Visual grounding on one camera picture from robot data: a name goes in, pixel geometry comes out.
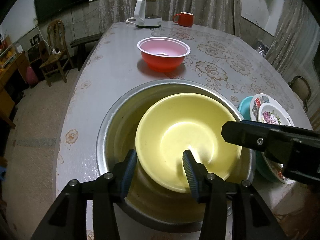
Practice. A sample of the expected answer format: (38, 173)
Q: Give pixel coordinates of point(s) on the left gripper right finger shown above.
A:
(196, 174)

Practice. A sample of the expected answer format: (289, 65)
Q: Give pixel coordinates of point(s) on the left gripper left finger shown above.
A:
(123, 173)

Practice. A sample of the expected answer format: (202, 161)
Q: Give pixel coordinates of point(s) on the large steel bowl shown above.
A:
(148, 202)

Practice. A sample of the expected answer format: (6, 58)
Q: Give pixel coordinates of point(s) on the yellow plastic bowl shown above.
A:
(185, 121)

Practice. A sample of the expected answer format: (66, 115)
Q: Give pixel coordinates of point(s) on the red plastic bowl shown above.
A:
(163, 54)

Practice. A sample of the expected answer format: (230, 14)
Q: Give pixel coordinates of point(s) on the floral white plate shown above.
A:
(270, 114)

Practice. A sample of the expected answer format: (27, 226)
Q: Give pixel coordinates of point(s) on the patterned white plate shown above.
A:
(256, 102)

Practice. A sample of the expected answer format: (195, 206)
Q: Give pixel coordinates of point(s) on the chair with cushion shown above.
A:
(301, 88)

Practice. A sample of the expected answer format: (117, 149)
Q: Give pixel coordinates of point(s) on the teal plate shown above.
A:
(243, 108)

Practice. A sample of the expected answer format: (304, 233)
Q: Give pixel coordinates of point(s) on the dark wooden bench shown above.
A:
(81, 53)

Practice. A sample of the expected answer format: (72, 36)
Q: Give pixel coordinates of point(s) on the wooden chair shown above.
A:
(59, 59)

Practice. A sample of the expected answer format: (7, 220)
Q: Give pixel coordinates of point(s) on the wooden side cabinet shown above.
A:
(14, 65)

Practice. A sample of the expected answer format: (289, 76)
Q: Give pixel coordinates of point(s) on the red ceramic mug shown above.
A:
(184, 19)

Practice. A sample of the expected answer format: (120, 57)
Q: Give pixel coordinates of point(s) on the white electric kettle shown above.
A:
(147, 14)

